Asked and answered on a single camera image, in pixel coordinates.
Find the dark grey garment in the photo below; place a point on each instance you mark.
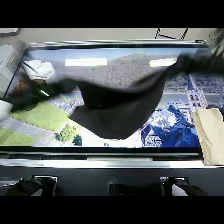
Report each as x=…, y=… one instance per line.
x=113, y=106

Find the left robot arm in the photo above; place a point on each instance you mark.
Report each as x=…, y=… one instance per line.
x=29, y=187

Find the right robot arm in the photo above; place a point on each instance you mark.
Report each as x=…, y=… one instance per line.
x=186, y=189

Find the white garment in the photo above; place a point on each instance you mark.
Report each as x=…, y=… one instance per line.
x=41, y=69

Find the beige garment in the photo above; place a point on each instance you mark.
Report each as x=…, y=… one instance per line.
x=210, y=136

